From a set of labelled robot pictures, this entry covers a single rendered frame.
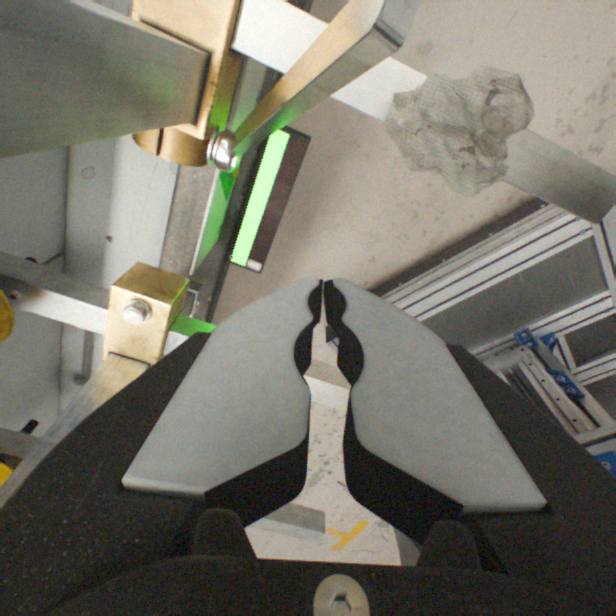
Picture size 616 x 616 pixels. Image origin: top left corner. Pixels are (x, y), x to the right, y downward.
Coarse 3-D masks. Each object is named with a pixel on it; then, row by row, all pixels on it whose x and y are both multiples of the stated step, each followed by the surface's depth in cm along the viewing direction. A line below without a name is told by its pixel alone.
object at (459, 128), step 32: (480, 64) 19; (416, 96) 20; (448, 96) 19; (480, 96) 19; (512, 96) 19; (384, 128) 21; (416, 128) 20; (448, 128) 20; (480, 128) 20; (512, 128) 20; (416, 160) 21; (448, 160) 21; (480, 160) 20; (480, 192) 23
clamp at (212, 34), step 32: (160, 0) 17; (192, 0) 17; (224, 0) 17; (192, 32) 18; (224, 32) 18; (224, 64) 19; (224, 96) 22; (192, 128) 20; (224, 128) 25; (192, 160) 22
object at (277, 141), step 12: (276, 132) 36; (276, 144) 36; (264, 156) 37; (276, 156) 37; (264, 168) 37; (276, 168) 37; (264, 180) 38; (252, 192) 39; (264, 192) 39; (252, 204) 39; (264, 204) 39; (252, 216) 40; (252, 228) 41; (240, 240) 42; (252, 240) 42; (240, 252) 43
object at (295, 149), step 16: (288, 144) 36; (304, 144) 36; (288, 160) 37; (288, 176) 38; (272, 192) 39; (288, 192) 39; (272, 208) 40; (272, 224) 41; (256, 240) 42; (256, 256) 43
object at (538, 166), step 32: (256, 0) 18; (256, 32) 19; (288, 32) 19; (320, 32) 19; (288, 64) 20; (384, 64) 19; (352, 96) 20; (384, 96) 20; (512, 160) 22; (544, 160) 22; (576, 160) 22; (544, 192) 23; (576, 192) 23; (608, 192) 23
